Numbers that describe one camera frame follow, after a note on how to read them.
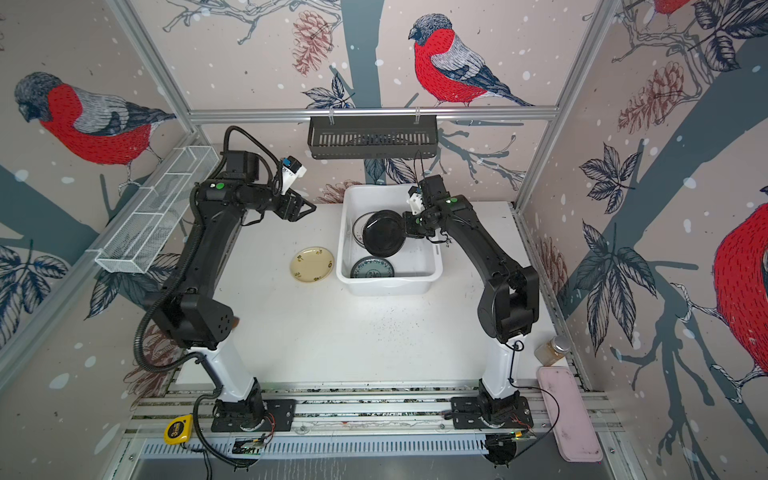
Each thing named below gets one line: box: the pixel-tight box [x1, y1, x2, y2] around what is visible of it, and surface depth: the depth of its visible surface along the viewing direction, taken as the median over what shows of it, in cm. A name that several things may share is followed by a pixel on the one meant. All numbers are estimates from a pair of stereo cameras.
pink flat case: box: [536, 366, 603, 462], surface depth 72 cm
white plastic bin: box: [336, 185, 444, 297], surface depth 100 cm
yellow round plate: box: [290, 246, 335, 283], surface depth 106 cm
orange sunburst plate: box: [352, 212, 373, 249], surface depth 113 cm
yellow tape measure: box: [164, 414, 193, 445], surface depth 71 cm
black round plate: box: [362, 210, 407, 258], surface depth 92 cm
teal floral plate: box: [350, 256, 395, 278], surface depth 103 cm
